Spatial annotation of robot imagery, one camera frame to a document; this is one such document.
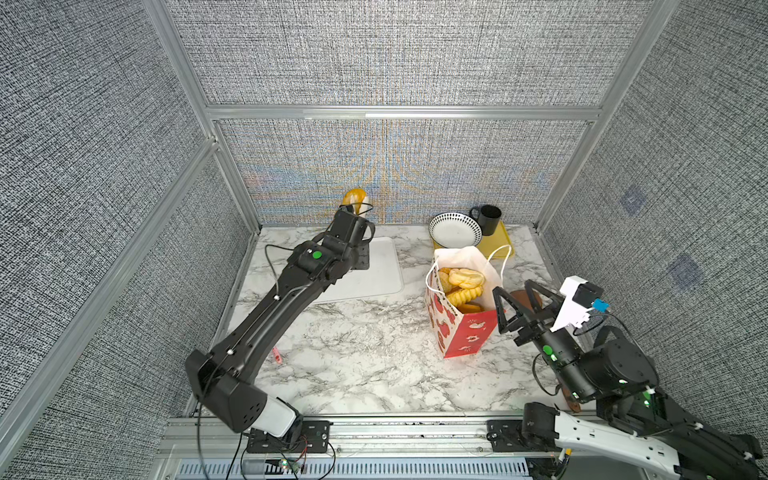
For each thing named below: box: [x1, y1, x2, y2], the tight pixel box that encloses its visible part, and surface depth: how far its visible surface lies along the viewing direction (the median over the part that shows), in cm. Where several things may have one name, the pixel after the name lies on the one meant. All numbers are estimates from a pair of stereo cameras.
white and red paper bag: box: [425, 245, 511, 358], surface depth 81 cm
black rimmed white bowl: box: [428, 212, 483, 249], surface depth 119 cm
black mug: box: [469, 204, 502, 236], surface depth 116 cm
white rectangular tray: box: [313, 237, 404, 304], surface depth 105 cm
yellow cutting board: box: [433, 220, 515, 259], surface depth 119 cm
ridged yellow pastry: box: [446, 286, 484, 307], surface depth 80 cm
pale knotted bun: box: [448, 268, 485, 289], surface depth 78 cm
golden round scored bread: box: [439, 267, 454, 294], surface depth 82 cm
